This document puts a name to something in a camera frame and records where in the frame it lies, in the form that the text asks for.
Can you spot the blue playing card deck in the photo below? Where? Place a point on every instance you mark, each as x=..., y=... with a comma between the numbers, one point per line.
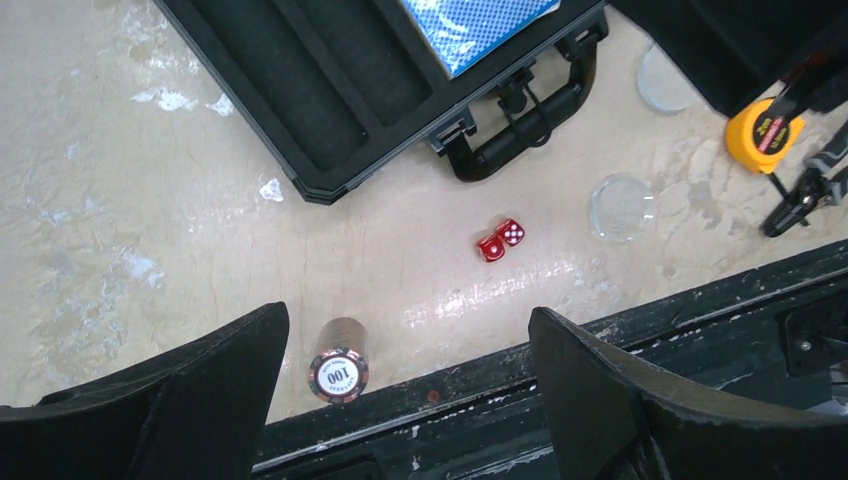
x=460, y=33

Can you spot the clear round disc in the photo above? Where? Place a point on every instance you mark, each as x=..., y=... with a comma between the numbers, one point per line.
x=661, y=84
x=621, y=208

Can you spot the red die left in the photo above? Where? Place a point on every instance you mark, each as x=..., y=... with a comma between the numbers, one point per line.
x=491, y=248

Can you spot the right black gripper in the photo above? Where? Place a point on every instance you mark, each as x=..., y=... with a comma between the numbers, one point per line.
x=732, y=51

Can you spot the black poker set case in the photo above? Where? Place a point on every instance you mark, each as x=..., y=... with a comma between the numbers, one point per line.
x=336, y=89

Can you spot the yellow tape measure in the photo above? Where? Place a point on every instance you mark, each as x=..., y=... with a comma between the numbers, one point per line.
x=758, y=139

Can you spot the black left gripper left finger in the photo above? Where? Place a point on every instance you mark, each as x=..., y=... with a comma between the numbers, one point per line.
x=194, y=412

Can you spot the red die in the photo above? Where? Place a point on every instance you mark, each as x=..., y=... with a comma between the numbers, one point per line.
x=510, y=232
x=491, y=248

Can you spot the red die right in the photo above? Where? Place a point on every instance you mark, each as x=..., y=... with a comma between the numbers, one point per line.
x=510, y=232

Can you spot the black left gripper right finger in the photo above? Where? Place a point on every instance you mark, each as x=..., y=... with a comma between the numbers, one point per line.
x=613, y=415

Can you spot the black wire stripper pliers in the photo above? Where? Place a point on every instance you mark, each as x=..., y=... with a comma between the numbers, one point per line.
x=818, y=185

